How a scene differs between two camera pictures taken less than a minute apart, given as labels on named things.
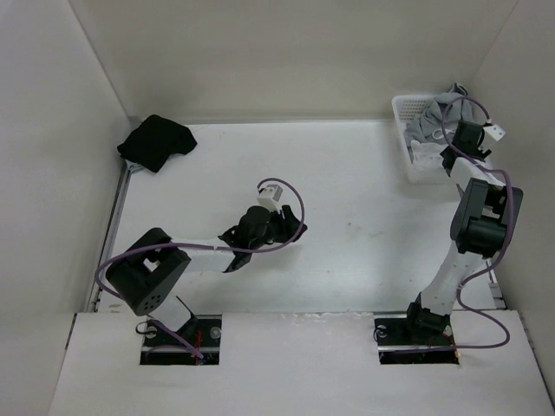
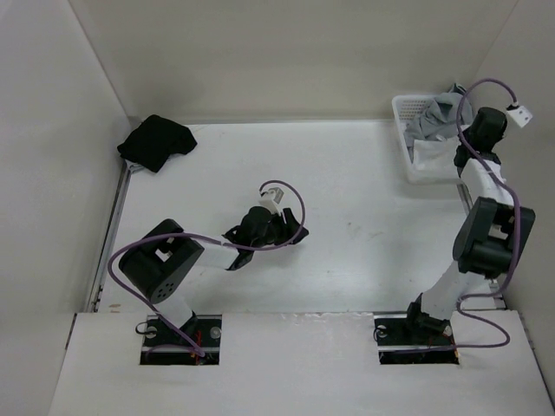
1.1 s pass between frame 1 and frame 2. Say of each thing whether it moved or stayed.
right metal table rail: stayed
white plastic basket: stayed
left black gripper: stayed
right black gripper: moved
